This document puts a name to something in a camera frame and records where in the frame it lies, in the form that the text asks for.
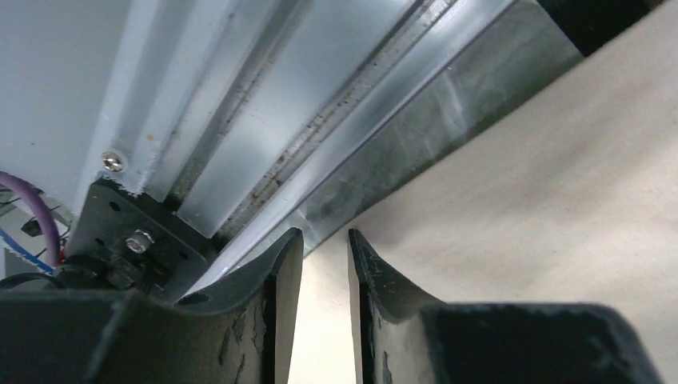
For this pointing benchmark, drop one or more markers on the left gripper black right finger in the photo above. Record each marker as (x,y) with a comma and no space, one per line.
(403,334)

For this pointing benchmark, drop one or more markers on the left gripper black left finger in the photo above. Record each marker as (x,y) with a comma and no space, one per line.
(238,330)

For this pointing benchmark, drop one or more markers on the beige surgical wrap cloth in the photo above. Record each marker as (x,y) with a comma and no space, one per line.
(571,198)

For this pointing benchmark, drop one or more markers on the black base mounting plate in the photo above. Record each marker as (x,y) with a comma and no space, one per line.
(122,242)

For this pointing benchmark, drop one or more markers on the aluminium rail frame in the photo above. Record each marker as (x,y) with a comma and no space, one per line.
(212,95)

